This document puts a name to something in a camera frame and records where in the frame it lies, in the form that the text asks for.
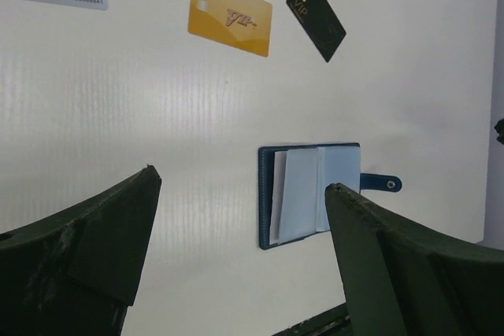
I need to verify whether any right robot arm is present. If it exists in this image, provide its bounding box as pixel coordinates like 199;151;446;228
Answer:
494;118;504;145

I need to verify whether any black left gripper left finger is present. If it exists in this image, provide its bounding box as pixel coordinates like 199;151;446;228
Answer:
1;165;161;335

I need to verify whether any black credit card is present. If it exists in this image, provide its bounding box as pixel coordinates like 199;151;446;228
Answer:
286;0;347;63

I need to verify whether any blue leather card holder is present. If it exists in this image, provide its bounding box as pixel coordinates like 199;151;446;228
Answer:
258;142;402;250

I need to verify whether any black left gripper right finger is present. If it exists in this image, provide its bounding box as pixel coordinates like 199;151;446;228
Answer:
324;183;503;335

